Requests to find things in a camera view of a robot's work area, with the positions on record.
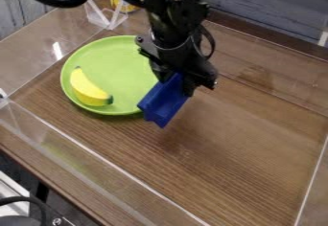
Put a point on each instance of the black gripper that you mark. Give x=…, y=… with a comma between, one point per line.
x=180, y=59

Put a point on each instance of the blue cross-shaped block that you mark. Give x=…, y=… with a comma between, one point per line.
x=163, y=101

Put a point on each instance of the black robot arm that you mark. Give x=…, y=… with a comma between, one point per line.
x=171, y=45

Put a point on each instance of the green plastic plate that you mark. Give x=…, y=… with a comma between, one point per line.
x=118, y=69

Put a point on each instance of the yellow toy banana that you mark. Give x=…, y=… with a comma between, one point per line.
x=88, y=93

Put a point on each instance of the yellow labelled tin can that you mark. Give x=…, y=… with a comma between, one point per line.
x=126, y=7

